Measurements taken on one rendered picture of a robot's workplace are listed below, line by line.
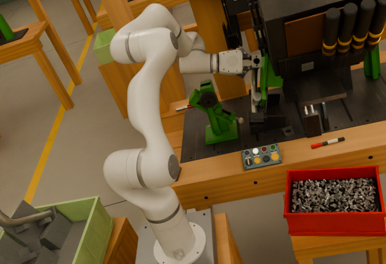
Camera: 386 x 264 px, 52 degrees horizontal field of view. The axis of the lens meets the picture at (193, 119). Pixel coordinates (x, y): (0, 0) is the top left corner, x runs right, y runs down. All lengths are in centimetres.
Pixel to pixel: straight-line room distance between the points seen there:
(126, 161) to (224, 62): 70
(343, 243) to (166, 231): 59
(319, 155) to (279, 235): 101
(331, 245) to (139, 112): 78
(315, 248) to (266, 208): 123
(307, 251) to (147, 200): 58
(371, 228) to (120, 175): 82
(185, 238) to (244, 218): 133
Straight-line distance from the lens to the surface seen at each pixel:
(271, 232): 256
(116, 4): 194
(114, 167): 120
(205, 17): 192
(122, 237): 181
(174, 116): 213
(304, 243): 149
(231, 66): 168
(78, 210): 182
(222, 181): 165
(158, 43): 122
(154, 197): 126
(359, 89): 194
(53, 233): 180
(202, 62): 167
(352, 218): 142
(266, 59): 160
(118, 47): 130
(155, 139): 115
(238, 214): 270
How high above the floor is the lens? 200
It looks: 33 degrees down
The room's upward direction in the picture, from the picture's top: 21 degrees counter-clockwise
